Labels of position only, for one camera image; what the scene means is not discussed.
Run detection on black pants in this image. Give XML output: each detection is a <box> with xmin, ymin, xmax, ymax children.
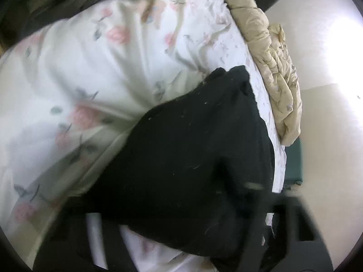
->
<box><xmin>92</xmin><ymin>66</ymin><xmax>275</xmax><ymax>271</ymax></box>

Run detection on floral white bed sheet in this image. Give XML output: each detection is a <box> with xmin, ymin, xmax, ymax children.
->
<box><xmin>1</xmin><ymin>0</ymin><xmax>286</xmax><ymax>267</ymax></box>

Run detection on cream crumpled duvet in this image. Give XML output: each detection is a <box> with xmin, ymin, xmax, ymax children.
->
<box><xmin>225</xmin><ymin>0</ymin><xmax>302</xmax><ymax>147</ymax></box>

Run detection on teal bed frame padding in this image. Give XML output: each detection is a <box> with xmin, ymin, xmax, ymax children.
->
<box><xmin>284</xmin><ymin>138</ymin><xmax>303</xmax><ymax>189</ymax></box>

